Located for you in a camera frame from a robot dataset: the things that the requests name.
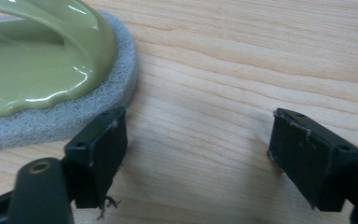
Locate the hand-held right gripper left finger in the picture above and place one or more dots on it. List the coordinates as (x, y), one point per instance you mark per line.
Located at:
(101, 161)

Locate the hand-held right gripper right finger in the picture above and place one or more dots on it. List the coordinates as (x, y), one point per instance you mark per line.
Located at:
(307, 155)

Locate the green scrubbing brush with grey pad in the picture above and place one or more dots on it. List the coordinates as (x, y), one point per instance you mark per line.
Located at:
(43, 62)

